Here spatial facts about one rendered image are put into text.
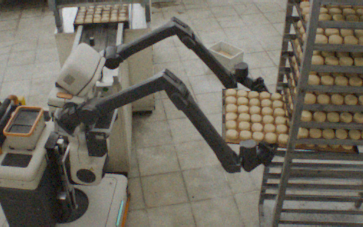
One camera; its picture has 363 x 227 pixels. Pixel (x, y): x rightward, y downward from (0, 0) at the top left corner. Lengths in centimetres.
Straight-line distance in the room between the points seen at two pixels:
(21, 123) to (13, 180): 29
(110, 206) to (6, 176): 72
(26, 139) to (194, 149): 153
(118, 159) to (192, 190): 55
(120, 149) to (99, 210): 51
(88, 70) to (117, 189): 103
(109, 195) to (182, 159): 79
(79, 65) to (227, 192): 157
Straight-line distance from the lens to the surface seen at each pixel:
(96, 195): 269
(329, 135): 193
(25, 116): 233
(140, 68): 335
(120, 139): 286
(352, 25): 162
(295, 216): 278
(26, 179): 216
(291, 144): 184
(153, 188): 306
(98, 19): 319
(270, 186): 268
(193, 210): 292
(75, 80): 189
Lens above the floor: 226
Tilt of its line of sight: 35 degrees down
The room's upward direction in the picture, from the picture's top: 3 degrees counter-clockwise
